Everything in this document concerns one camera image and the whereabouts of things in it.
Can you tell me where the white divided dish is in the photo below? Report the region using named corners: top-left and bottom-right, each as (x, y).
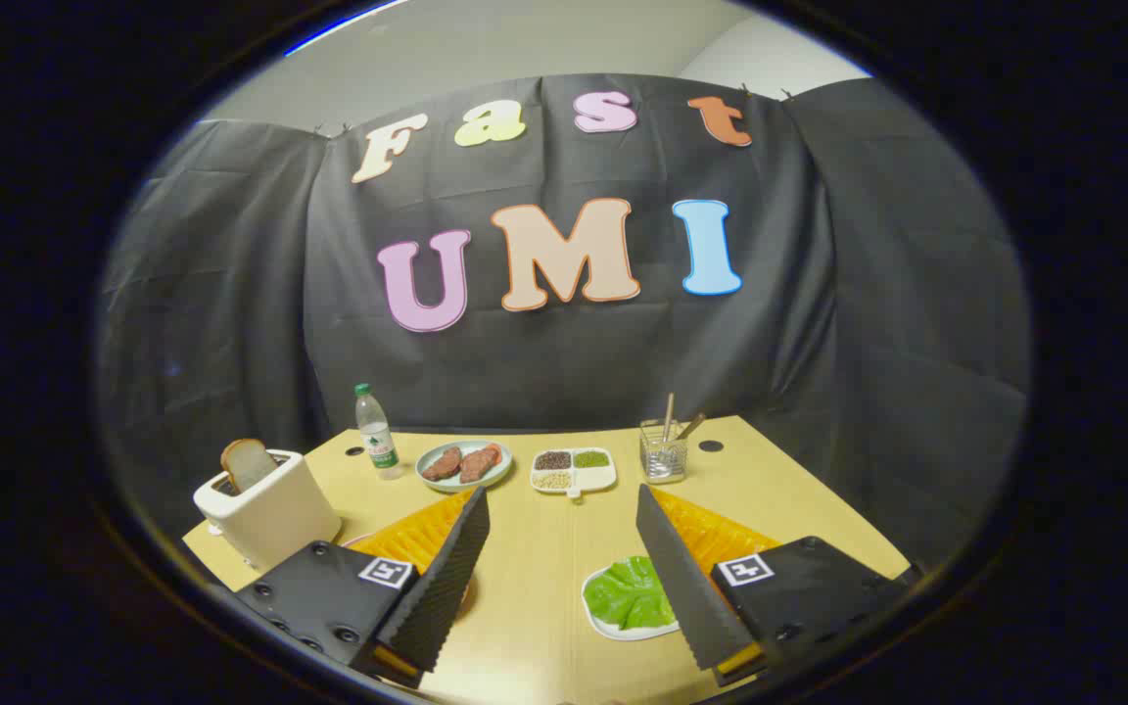
top-left (530, 447), bottom-right (618, 500)

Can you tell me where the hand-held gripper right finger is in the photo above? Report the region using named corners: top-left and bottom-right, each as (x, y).
top-left (635, 483), bottom-right (922, 688)

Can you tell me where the pale green plate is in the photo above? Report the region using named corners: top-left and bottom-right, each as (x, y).
top-left (415, 440), bottom-right (514, 494)

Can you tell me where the clear glass utensil holder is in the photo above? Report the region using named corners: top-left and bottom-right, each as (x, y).
top-left (638, 419), bottom-right (689, 486)

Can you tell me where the clear plastic water bottle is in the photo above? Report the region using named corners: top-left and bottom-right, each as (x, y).
top-left (353, 383), bottom-right (404, 481)

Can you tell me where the black backdrop cloth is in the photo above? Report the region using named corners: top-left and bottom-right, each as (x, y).
top-left (97, 73), bottom-right (1032, 574)

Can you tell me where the large brown meat piece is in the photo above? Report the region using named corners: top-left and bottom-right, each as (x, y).
top-left (459, 444), bottom-right (504, 485)

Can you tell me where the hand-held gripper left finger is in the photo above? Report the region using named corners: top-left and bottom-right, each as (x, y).
top-left (234, 487), bottom-right (492, 689)

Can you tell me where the green lettuce leaf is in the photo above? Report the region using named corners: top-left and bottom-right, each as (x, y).
top-left (584, 556), bottom-right (680, 633)

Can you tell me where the brown-crust bread slice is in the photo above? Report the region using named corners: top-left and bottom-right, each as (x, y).
top-left (220, 438), bottom-right (279, 494)

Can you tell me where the pink round plate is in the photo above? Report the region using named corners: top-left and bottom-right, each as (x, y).
top-left (341, 532), bottom-right (475, 618)

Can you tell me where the white toaster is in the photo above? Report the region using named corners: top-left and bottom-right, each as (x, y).
top-left (193, 449), bottom-right (343, 573)

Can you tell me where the white square plate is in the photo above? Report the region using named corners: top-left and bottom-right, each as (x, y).
top-left (581, 560), bottom-right (682, 642)

